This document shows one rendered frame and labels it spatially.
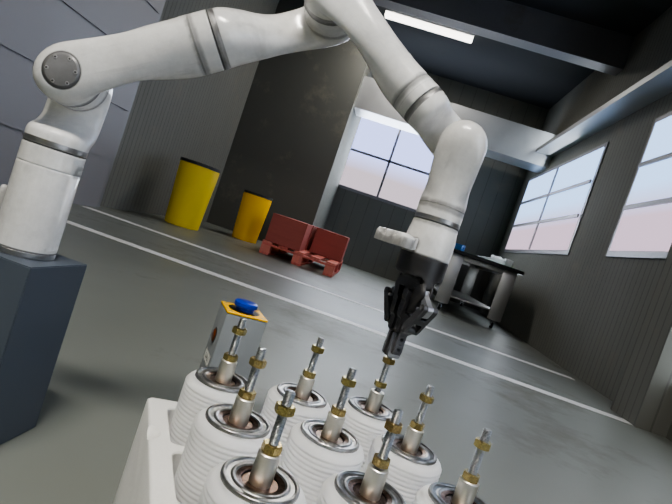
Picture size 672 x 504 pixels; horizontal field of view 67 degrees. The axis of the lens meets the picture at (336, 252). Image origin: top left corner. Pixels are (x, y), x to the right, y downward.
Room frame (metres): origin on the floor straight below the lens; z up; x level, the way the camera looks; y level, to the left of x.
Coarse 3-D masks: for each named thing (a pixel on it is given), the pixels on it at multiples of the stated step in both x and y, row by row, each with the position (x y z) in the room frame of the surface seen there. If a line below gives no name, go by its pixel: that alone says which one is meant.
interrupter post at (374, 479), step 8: (368, 464) 0.50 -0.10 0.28; (368, 472) 0.49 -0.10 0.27; (376, 472) 0.49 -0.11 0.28; (384, 472) 0.49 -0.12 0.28; (368, 480) 0.49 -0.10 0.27; (376, 480) 0.49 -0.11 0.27; (384, 480) 0.49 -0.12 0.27; (360, 488) 0.50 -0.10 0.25; (368, 488) 0.49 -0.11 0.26; (376, 488) 0.49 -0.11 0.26; (368, 496) 0.49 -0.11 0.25; (376, 496) 0.49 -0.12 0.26
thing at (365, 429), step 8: (352, 408) 0.74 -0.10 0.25; (352, 416) 0.73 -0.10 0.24; (360, 416) 0.72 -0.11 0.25; (344, 424) 0.73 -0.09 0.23; (352, 424) 0.72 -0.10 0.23; (360, 424) 0.72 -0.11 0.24; (368, 424) 0.72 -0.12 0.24; (376, 424) 0.72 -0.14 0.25; (384, 424) 0.72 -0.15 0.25; (352, 432) 0.72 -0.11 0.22; (360, 432) 0.72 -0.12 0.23; (368, 432) 0.72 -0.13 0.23; (376, 432) 0.72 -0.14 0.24; (384, 432) 0.72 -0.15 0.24; (360, 440) 0.72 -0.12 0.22; (368, 440) 0.72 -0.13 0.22; (368, 448) 0.72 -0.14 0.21
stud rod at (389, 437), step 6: (396, 408) 0.50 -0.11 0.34; (396, 414) 0.50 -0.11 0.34; (402, 414) 0.50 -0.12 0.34; (396, 420) 0.50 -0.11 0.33; (390, 432) 0.50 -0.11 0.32; (384, 438) 0.50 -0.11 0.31; (390, 438) 0.50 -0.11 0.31; (384, 444) 0.50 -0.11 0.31; (390, 444) 0.50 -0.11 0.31; (384, 450) 0.50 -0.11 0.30; (378, 456) 0.50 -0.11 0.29; (384, 456) 0.50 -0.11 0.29; (378, 468) 0.50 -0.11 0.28
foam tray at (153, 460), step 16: (160, 400) 0.71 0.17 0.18; (144, 416) 0.69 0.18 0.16; (160, 416) 0.67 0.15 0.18; (144, 432) 0.64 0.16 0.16; (160, 432) 0.62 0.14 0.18; (144, 448) 0.61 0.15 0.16; (160, 448) 0.59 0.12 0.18; (176, 448) 0.60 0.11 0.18; (128, 464) 0.69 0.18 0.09; (144, 464) 0.57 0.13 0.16; (160, 464) 0.55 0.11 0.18; (176, 464) 0.59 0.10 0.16; (128, 480) 0.65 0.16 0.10; (144, 480) 0.54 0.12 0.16; (160, 480) 0.53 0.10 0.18; (128, 496) 0.61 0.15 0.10; (144, 496) 0.52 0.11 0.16; (160, 496) 0.50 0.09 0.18
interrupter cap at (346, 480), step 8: (344, 472) 0.52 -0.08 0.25; (352, 472) 0.53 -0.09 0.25; (360, 472) 0.53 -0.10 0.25; (336, 480) 0.50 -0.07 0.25; (344, 480) 0.51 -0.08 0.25; (352, 480) 0.51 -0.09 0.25; (360, 480) 0.52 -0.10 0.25; (336, 488) 0.49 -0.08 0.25; (344, 488) 0.49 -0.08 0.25; (352, 488) 0.50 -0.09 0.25; (384, 488) 0.52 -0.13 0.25; (392, 488) 0.52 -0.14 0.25; (344, 496) 0.47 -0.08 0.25; (352, 496) 0.48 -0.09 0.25; (360, 496) 0.49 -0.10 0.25; (384, 496) 0.51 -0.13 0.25; (392, 496) 0.51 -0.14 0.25; (400, 496) 0.51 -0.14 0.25
